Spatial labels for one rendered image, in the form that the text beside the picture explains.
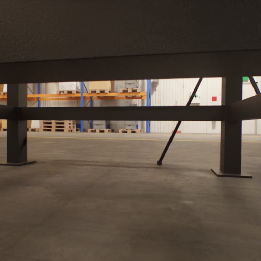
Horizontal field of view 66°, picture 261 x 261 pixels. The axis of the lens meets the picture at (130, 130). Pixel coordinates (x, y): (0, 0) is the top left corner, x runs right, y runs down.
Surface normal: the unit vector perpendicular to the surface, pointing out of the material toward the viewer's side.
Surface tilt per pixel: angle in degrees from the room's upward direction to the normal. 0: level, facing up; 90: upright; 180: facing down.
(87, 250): 0
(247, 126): 90
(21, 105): 90
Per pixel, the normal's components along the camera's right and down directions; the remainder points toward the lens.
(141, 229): 0.01, -1.00
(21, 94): 0.98, 0.01
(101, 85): -0.18, 0.01
